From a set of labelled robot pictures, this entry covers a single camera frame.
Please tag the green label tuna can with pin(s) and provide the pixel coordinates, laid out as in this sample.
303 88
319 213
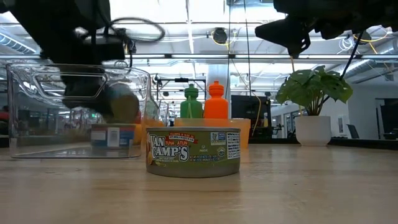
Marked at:
192 152

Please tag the black ceiling-hung device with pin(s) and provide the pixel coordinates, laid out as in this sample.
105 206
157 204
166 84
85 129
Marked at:
365 36
219 35

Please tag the orange plastic bottle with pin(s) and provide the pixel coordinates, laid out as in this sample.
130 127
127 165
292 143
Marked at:
216 104

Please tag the black monitor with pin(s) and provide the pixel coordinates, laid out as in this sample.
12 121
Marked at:
248 109

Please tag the yellow banana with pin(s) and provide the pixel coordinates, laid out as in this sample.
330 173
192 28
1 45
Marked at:
138 133

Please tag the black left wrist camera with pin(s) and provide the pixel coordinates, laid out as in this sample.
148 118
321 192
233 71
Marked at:
104 48

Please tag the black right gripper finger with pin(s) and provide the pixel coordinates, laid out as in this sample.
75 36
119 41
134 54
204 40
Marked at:
289 34

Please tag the silver top tuna can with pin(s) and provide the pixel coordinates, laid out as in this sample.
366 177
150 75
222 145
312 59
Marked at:
113 136

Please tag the green potted plant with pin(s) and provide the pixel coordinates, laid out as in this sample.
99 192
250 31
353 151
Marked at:
312 93

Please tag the green plastic bottle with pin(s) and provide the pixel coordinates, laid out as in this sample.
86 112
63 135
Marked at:
191 104

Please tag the clear plastic bin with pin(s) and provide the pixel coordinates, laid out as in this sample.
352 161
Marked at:
31 124
160 109

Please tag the black metal frame stand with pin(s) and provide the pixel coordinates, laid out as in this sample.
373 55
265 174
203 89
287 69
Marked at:
182 80

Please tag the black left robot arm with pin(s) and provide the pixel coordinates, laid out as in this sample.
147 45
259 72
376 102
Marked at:
46 18

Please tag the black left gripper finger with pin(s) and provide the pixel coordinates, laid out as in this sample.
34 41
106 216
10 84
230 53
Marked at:
84 90

